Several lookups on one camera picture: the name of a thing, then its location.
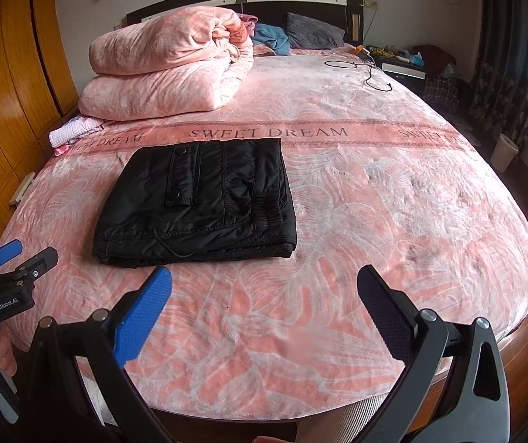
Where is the dark red cloth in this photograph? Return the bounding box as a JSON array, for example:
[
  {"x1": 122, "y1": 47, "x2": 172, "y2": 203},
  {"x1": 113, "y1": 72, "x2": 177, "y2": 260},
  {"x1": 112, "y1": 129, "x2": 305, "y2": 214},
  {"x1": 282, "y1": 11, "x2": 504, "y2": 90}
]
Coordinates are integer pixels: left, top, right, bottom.
[{"x1": 414, "y1": 45, "x2": 456, "y2": 75}]

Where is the pink white towel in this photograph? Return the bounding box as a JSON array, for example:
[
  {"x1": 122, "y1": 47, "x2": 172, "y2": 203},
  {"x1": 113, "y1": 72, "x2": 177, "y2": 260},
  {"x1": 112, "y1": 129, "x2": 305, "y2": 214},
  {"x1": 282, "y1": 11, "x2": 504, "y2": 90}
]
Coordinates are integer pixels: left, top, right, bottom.
[{"x1": 49, "y1": 117, "x2": 108, "y2": 155}]

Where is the white trash bin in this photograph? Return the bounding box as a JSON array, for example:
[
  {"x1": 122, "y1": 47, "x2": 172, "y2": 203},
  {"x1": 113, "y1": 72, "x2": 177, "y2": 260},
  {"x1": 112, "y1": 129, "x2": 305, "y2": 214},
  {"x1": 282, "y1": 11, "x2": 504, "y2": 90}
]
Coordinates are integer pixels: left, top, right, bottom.
[{"x1": 490, "y1": 134, "x2": 520, "y2": 172}]

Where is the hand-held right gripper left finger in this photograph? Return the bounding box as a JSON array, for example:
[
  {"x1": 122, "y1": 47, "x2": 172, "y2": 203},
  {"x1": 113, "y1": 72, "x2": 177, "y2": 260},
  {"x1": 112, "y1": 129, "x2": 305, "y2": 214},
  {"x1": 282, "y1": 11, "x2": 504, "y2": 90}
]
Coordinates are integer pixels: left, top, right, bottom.
[{"x1": 17, "y1": 266, "x2": 173, "y2": 443}]

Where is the wooden bed frame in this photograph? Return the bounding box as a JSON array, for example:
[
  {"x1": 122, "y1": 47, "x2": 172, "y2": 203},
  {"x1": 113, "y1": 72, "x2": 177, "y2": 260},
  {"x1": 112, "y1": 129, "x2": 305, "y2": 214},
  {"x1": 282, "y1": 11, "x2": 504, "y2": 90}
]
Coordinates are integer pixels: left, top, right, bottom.
[{"x1": 144, "y1": 281, "x2": 528, "y2": 443}]

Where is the nightstand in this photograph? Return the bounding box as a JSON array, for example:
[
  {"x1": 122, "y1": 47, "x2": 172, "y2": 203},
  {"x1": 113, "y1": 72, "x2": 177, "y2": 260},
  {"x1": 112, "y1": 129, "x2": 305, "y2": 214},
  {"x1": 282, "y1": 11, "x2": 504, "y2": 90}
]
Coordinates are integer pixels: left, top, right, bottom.
[{"x1": 381, "y1": 58, "x2": 427, "y2": 85}]

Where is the black jacket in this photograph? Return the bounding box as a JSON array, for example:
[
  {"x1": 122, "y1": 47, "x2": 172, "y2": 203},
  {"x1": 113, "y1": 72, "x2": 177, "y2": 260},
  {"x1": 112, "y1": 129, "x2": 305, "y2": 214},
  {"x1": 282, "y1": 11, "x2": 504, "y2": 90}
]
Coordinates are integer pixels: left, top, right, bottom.
[{"x1": 93, "y1": 137, "x2": 298, "y2": 268}]

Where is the person's leg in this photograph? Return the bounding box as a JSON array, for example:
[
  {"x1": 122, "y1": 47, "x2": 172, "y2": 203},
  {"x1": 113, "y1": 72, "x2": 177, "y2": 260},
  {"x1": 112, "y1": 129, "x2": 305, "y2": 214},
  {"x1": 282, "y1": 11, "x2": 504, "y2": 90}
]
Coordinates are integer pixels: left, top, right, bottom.
[{"x1": 292, "y1": 394, "x2": 385, "y2": 443}]

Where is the folded pink quilt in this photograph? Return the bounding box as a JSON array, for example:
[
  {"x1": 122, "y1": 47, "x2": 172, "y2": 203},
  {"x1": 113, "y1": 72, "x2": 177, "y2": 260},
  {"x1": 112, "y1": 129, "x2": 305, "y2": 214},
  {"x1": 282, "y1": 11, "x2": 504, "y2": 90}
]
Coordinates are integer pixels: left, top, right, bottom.
[{"x1": 78, "y1": 8, "x2": 254, "y2": 118}]

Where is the dark bed headboard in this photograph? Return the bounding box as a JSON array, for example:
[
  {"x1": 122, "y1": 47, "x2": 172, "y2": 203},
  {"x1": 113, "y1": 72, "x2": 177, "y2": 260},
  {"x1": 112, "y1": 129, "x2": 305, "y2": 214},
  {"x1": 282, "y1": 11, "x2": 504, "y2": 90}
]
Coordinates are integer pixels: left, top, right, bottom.
[{"x1": 126, "y1": 0, "x2": 364, "y2": 49}]

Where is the wooden wardrobe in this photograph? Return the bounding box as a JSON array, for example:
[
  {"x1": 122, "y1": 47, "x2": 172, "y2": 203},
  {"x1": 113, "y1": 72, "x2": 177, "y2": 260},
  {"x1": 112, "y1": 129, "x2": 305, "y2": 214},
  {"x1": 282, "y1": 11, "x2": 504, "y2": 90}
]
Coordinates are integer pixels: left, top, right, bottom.
[{"x1": 0, "y1": 0, "x2": 80, "y2": 259}]

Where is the blue cloth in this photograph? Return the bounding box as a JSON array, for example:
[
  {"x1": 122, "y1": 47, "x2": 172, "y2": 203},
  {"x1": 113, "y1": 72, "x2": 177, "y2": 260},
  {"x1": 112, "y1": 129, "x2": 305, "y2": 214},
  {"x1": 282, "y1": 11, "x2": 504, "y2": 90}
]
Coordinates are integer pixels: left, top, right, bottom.
[{"x1": 251, "y1": 24, "x2": 292, "y2": 56}]

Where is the dark patterned curtain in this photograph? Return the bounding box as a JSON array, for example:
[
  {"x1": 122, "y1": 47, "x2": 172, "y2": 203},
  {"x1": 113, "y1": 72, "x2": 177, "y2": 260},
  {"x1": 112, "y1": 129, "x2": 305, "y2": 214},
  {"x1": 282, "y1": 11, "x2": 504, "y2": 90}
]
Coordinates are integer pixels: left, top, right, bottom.
[{"x1": 469, "y1": 0, "x2": 528, "y2": 125}]

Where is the grey pillow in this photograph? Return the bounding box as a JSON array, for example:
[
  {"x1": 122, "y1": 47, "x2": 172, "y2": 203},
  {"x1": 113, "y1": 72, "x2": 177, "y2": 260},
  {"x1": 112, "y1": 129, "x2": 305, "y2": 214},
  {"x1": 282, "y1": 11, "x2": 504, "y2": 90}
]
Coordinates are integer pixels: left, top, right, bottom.
[{"x1": 286, "y1": 12, "x2": 345, "y2": 49}]

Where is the pink printed bed blanket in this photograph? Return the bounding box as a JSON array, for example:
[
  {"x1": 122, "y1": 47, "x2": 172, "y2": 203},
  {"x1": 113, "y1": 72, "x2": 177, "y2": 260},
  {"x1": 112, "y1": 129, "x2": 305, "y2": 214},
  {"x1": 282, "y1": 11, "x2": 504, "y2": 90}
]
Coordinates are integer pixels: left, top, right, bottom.
[{"x1": 3, "y1": 46, "x2": 528, "y2": 407}]

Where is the plaid bag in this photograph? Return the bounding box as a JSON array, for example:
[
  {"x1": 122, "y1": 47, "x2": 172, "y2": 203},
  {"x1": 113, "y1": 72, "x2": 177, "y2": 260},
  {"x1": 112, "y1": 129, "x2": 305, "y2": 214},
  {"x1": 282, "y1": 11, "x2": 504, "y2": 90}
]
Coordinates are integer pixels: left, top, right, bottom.
[{"x1": 423, "y1": 76, "x2": 461, "y2": 111}]

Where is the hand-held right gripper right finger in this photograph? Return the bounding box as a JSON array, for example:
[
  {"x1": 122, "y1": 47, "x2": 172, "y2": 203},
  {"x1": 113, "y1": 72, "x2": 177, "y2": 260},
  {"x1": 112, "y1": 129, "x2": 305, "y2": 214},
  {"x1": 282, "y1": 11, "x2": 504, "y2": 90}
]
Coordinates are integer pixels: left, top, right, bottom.
[{"x1": 357, "y1": 265, "x2": 511, "y2": 443}]

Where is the black cable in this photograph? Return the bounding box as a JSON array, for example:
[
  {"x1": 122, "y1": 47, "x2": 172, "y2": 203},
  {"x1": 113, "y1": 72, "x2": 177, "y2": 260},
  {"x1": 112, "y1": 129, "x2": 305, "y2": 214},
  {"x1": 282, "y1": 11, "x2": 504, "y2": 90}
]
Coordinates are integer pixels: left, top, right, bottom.
[{"x1": 324, "y1": 58, "x2": 394, "y2": 92}]

